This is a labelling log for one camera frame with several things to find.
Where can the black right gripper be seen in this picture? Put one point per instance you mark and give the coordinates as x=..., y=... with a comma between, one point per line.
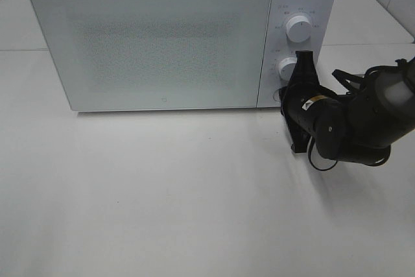
x=307, y=107

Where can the white round door button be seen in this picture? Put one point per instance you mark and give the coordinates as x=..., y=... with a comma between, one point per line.
x=277, y=96

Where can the white microwave knob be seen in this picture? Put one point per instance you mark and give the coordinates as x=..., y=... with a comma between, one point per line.
x=286, y=67
x=298, y=28

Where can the white microwave door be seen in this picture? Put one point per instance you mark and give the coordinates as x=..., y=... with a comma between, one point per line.
x=115, y=55

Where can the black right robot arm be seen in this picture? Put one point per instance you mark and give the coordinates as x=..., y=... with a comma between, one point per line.
x=359, y=126

